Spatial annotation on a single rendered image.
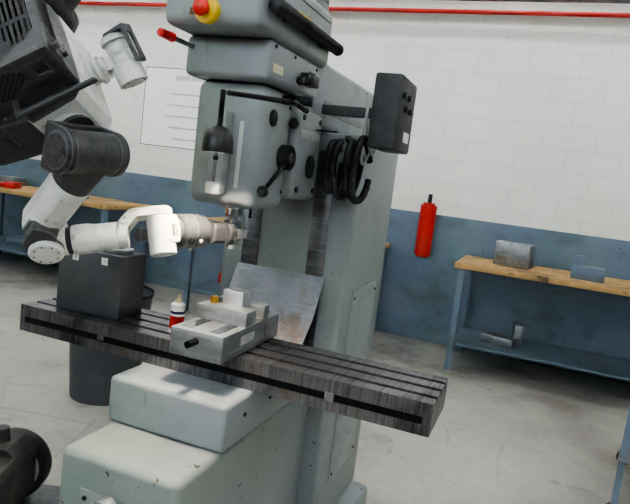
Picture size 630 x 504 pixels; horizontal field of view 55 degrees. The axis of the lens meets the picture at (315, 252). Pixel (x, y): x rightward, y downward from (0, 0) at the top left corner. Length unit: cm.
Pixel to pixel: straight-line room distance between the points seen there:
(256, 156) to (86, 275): 65
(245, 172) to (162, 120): 543
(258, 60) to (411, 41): 451
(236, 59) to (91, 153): 47
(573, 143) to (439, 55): 142
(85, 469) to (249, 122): 91
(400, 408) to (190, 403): 50
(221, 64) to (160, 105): 542
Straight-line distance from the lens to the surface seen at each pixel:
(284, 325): 195
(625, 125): 575
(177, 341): 157
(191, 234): 154
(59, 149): 130
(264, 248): 205
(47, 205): 143
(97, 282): 187
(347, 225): 194
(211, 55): 161
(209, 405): 151
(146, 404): 161
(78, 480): 157
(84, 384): 368
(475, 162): 572
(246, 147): 157
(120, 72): 146
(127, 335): 177
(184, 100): 684
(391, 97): 175
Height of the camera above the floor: 142
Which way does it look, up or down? 7 degrees down
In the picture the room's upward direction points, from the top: 7 degrees clockwise
